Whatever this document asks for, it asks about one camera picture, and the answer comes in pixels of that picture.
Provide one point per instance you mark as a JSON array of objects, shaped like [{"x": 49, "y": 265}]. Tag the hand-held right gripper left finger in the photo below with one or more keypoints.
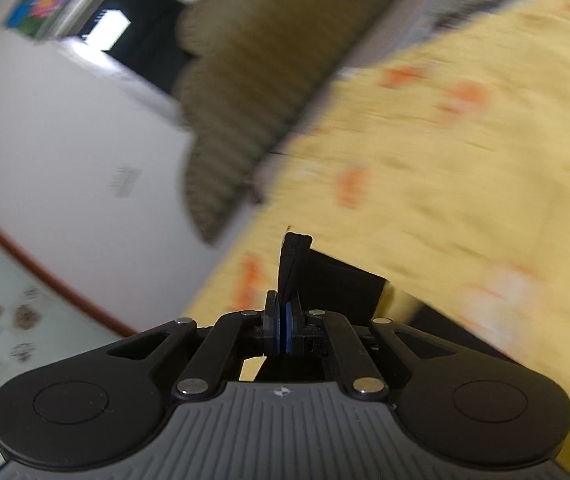
[{"x": 277, "y": 331}]

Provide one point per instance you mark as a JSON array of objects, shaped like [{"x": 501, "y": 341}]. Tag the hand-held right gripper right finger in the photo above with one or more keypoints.
[{"x": 290, "y": 332}]

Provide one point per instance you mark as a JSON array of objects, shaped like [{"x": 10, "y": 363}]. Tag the black pants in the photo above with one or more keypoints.
[{"x": 335, "y": 285}]

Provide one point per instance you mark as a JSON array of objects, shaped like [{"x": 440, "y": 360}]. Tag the yellow printed bedsheet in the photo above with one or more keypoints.
[{"x": 465, "y": 185}]

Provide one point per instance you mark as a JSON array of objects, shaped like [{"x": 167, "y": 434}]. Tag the dark window with white frame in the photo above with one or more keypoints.
[{"x": 150, "y": 35}]

